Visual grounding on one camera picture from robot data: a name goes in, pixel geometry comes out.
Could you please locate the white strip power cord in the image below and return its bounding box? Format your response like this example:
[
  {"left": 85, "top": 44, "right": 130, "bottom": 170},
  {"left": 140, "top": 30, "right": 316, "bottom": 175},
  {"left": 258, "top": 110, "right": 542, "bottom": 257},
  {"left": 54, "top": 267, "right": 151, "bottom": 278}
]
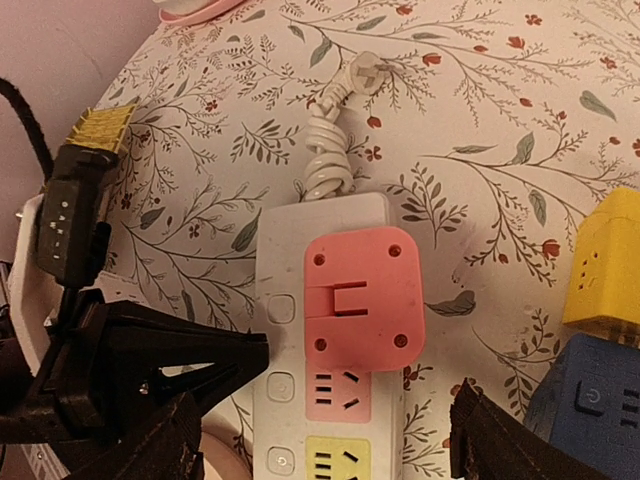
[{"left": 302, "top": 49, "right": 391, "bottom": 201}]

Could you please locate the yellow cube socket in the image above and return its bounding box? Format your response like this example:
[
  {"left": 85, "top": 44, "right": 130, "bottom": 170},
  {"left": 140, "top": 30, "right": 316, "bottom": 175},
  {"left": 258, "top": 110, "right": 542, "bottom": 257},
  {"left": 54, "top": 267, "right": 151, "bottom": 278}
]
[{"left": 562, "top": 187, "right": 639, "bottom": 348}]

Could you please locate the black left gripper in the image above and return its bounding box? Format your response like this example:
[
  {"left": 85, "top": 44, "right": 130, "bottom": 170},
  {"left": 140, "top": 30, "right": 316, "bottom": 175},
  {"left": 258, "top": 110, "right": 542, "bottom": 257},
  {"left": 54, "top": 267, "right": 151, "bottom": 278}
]
[{"left": 1, "top": 299, "right": 270, "bottom": 445}]

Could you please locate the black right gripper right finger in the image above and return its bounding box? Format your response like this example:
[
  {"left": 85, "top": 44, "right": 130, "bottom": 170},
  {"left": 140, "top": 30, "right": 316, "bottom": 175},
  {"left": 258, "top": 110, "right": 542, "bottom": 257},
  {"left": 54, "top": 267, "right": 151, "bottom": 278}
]
[{"left": 449, "top": 377, "right": 620, "bottom": 479}]

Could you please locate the white power strip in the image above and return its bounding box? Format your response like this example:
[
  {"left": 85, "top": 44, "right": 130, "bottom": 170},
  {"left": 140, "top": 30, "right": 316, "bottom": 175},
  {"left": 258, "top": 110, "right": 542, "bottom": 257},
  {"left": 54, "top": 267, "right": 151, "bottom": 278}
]
[{"left": 251, "top": 193, "right": 404, "bottom": 479}]

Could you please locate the pink plug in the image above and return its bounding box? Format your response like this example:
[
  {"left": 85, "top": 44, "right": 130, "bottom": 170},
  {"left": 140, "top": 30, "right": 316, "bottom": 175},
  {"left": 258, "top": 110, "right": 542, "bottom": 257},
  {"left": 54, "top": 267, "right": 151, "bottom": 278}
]
[{"left": 304, "top": 226, "right": 426, "bottom": 372}]

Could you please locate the pink plate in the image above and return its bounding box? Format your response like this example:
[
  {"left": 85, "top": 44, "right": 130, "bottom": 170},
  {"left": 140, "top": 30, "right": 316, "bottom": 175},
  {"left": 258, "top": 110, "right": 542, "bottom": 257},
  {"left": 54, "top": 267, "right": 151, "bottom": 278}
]
[{"left": 153, "top": 0, "right": 244, "bottom": 26}]

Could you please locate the dark blue plug adapter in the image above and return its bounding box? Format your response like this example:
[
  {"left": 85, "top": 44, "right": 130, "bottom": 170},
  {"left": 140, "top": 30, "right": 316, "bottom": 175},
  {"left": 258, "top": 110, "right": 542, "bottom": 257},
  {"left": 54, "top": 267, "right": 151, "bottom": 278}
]
[{"left": 523, "top": 333, "right": 639, "bottom": 479}]

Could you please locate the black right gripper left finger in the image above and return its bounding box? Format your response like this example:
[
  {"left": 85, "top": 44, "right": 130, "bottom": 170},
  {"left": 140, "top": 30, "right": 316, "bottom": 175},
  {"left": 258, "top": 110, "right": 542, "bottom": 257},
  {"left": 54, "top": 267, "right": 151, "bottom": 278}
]
[{"left": 79, "top": 393, "right": 205, "bottom": 479}]

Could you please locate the woven bamboo mat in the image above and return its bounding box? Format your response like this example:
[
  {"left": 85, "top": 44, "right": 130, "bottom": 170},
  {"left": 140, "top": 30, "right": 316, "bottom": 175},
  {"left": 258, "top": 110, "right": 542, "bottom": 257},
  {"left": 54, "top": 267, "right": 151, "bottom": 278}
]
[{"left": 64, "top": 97, "right": 139, "bottom": 154}]

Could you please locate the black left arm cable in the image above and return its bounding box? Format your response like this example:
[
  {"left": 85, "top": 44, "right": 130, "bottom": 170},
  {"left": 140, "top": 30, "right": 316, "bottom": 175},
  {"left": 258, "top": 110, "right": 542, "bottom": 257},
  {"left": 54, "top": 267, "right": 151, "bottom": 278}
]
[{"left": 0, "top": 77, "right": 56, "bottom": 181}]

